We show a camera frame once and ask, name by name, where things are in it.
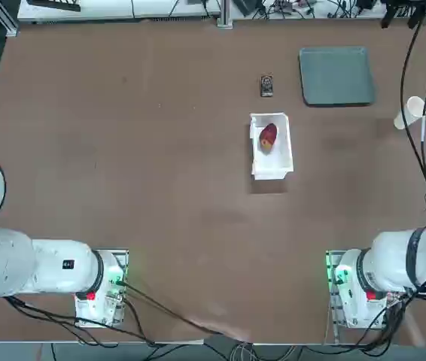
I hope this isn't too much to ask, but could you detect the small black printed box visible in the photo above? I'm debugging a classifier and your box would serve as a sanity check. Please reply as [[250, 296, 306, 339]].
[[260, 74, 275, 98]]

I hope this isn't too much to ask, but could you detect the white plastic box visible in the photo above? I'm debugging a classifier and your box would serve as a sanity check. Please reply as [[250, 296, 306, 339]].
[[249, 111, 295, 181]]

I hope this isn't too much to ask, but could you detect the black base power cable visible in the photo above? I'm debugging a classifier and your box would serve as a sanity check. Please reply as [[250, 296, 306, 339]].
[[117, 281, 224, 335]]

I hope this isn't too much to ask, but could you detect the gray tray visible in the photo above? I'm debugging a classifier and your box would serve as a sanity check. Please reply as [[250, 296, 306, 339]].
[[298, 46, 376, 106]]

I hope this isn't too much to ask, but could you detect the red apple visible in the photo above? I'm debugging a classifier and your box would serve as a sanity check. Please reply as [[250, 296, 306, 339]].
[[259, 123, 278, 154]]

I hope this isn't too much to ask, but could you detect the white paper cup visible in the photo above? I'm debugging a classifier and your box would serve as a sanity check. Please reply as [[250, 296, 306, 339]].
[[393, 96, 426, 130]]

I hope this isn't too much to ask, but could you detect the aluminium profile post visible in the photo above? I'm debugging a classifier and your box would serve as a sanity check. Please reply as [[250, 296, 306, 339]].
[[217, 0, 233, 28]]

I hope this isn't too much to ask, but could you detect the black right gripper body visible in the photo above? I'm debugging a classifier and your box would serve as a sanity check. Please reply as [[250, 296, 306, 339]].
[[384, 0, 426, 12]]

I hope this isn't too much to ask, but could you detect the black ribbed rack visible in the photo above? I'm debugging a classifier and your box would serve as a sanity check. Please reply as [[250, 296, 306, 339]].
[[27, 0, 82, 12]]

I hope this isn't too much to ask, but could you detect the black base cable bundle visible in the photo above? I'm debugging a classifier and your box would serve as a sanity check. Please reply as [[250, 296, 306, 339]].
[[4, 296, 156, 346]]

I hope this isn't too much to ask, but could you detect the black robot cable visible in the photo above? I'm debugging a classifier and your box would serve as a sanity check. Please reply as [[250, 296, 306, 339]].
[[399, 14, 426, 226]]

